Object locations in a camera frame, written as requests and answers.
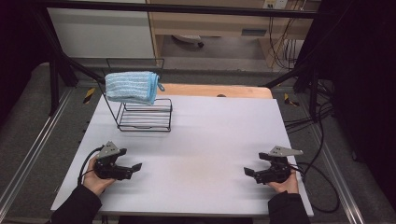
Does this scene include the blue striped towel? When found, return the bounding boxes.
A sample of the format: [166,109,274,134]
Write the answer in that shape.
[104,70,165,106]

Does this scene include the left hand-held gripper black cable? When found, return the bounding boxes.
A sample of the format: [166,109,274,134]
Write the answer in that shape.
[76,145,106,189]

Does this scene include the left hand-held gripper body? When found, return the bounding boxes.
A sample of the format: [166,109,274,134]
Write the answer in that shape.
[92,140,134,182]

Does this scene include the black curtain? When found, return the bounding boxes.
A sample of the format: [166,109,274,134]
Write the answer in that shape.
[318,0,396,202]
[0,0,52,125]

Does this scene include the black metal frame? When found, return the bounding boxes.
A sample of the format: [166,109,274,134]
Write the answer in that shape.
[31,0,331,123]

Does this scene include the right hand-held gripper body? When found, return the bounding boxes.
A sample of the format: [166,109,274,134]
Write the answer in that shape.
[253,146,304,185]

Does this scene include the right hand-held gripper black cable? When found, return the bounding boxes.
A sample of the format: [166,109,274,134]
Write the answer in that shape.
[289,161,341,215]

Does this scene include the office chair base with caster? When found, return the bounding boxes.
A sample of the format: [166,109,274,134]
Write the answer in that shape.
[171,34,205,49]

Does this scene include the white cabinet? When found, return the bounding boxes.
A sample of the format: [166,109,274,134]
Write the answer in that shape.
[47,7,156,60]

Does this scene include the light wooden desk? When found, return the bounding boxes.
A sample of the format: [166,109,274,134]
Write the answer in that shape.
[146,0,321,68]

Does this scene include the aluminium rail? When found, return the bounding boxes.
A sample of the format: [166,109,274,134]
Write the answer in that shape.
[306,123,366,224]
[0,88,77,213]

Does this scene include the person's left hand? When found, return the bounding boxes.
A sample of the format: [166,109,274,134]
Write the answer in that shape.
[82,155,117,197]

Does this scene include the hand-held gripper black cable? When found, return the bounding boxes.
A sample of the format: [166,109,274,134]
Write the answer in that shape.
[289,161,341,215]
[76,145,106,189]

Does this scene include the black wire rack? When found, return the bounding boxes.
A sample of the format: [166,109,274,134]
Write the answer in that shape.
[96,57,174,133]

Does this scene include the person's right hand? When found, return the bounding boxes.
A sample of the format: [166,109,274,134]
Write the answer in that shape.
[266,168,300,195]

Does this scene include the white foam board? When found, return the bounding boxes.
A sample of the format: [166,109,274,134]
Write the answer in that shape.
[49,92,315,217]

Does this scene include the yellow and black tape strip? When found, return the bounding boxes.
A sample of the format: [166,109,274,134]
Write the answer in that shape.
[283,92,300,107]
[82,87,96,105]

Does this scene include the hanging cables under desk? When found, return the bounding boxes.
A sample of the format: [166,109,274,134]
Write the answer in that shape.
[267,15,301,70]

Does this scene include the white wall socket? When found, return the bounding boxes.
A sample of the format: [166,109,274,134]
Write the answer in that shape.
[262,0,290,10]

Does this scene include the bundle of black floor cables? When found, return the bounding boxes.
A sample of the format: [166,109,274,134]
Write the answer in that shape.
[283,78,336,133]

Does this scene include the wooden table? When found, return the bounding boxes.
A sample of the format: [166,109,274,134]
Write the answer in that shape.
[157,82,275,100]

